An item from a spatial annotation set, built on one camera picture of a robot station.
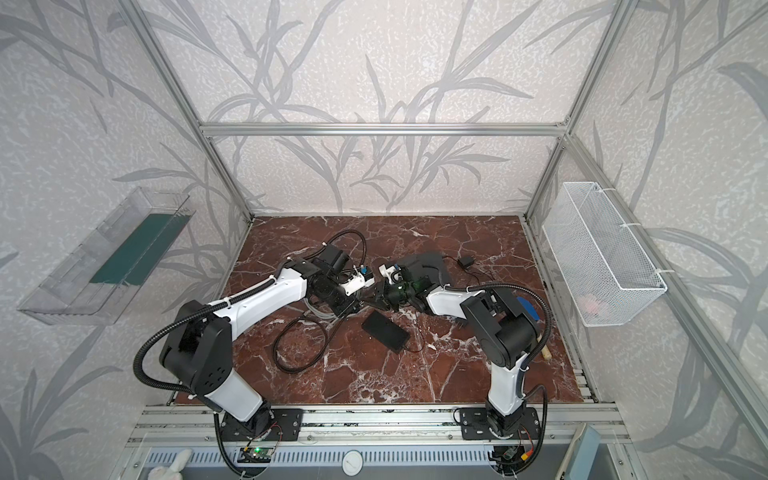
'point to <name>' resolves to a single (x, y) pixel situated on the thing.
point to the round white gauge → (352, 463)
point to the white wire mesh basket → (608, 276)
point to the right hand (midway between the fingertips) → (362, 292)
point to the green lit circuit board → (255, 455)
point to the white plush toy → (172, 472)
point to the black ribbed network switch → (386, 332)
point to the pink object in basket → (591, 304)
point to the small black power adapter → (465, 261)
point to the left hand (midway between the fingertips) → (360, 298)
